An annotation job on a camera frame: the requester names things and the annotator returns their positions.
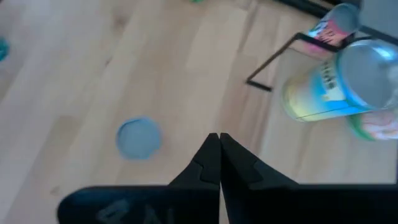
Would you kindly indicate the short yellow green can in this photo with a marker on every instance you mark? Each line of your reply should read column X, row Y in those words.
column 138, row 138

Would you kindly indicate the Carrots label can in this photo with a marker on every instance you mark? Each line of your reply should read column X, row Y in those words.
column 326, row 93

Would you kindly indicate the red swirl pattern can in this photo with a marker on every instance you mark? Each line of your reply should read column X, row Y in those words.
column 329, row 31

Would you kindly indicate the green Oranges label can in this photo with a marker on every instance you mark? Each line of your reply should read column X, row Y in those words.
column 376, row 126

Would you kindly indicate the teal can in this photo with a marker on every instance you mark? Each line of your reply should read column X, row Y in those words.
column 3, row 49

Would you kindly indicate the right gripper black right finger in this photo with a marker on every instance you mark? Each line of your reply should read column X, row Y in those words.
column 248, row 193

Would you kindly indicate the wooden shelf with black frame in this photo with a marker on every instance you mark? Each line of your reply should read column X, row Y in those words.
column 311, row 149

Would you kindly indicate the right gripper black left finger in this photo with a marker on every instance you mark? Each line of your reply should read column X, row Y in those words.
column 199, row 183

